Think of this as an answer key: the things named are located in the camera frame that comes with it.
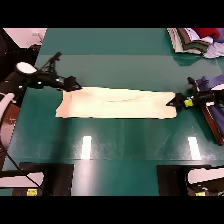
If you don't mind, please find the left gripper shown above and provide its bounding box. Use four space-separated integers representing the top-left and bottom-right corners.
61 75 83 93

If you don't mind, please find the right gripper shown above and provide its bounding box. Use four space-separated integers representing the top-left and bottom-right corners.
165 92 195 110

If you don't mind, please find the cream shirt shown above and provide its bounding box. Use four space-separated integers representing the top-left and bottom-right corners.
55 86 178 120

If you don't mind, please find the blue garment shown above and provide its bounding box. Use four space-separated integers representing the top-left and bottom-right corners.
195 73 224 141

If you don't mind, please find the olive garment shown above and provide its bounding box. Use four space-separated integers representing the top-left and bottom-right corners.
176 28 212 55

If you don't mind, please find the beige garment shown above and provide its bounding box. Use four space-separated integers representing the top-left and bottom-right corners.
166 28 188 54

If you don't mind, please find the lavender garment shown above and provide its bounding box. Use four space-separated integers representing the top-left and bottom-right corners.
202 39 224 60

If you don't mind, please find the red garment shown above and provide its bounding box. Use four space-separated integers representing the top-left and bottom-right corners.
193 28 222 41

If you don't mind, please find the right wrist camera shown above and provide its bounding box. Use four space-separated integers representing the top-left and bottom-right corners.
186 76 202 94

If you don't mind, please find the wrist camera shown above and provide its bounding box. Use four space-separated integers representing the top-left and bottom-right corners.
186 76 202 94
40 51 63 74

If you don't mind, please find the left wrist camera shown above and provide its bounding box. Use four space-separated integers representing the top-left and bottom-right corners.
40 51 63 74

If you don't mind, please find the black cable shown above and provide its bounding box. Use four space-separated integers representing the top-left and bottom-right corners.
0 133 48 193

